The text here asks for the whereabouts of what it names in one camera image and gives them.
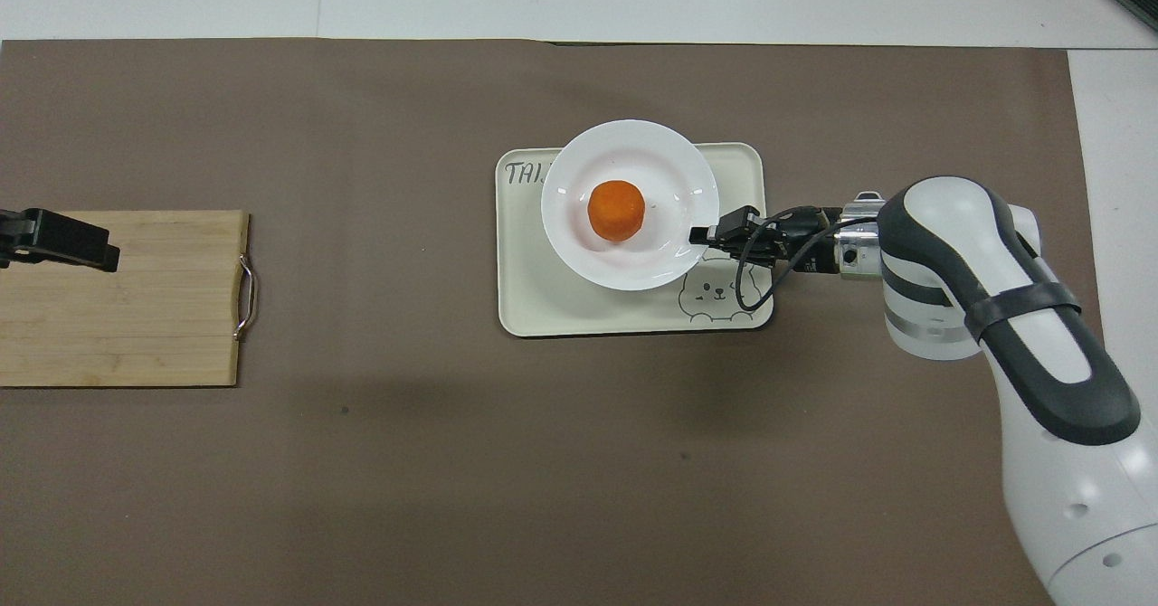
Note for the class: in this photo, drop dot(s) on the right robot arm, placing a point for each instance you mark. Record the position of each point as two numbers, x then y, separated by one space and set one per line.
1040 380

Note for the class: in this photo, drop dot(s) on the orange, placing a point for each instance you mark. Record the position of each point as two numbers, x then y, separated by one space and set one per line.
616 211

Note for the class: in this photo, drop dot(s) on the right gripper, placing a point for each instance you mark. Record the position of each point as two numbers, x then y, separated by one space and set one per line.
810 258

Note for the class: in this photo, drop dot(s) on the white round plate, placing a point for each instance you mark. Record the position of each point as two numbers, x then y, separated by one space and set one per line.
651 154

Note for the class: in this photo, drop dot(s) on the cream tray with dog print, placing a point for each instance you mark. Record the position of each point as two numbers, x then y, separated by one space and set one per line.
579 307

